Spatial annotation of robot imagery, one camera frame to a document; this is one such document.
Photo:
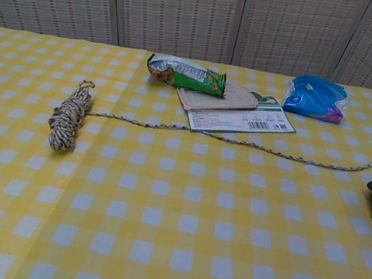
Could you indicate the wet wipes pack beige lid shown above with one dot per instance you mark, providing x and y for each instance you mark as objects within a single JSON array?
[{"x": 220, "y": 99}]

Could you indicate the green snack bag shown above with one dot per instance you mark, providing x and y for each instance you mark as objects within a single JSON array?
[{"x": 185, "y": 75}]

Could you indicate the yellow white checkered tablecloth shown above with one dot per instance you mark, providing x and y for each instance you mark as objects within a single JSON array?
[{"x": 174, "y": 215}]

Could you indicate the blue tissue pack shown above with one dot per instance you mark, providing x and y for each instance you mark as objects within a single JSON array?
[{"x": 309, "y": 99}]

